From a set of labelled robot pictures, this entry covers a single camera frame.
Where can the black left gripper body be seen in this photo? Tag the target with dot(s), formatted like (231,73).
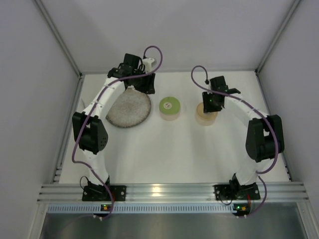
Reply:
(146,83)

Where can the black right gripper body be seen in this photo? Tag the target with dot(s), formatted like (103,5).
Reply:
(212,104)

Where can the beige round lid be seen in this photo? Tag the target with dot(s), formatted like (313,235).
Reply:
(200,109)

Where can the steel lunch container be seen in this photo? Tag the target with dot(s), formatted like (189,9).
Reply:
(206,119)
(168,115)

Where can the green round lid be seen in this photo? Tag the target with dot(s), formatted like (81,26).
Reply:
(169,106)

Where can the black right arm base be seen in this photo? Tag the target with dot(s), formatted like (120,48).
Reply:
(233,190)

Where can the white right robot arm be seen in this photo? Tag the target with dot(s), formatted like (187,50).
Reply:
(264,139)

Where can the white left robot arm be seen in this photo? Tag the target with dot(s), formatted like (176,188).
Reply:
(90,134)

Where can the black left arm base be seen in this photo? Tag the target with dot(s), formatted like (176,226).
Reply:
(95,193)

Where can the speckled ceramic plate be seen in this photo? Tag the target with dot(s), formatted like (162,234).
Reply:
(130,109)

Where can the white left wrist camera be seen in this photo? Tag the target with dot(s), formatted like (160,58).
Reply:
(149,63)

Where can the aluminium frame rail left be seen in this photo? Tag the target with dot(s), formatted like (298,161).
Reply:
(62,146)

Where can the aluminium frame post right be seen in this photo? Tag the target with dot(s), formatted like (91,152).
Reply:
(278,34)

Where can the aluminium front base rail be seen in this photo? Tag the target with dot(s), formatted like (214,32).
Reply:
(174,193)

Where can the grey slotted cable duct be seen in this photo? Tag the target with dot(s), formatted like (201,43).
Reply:
(139,208)

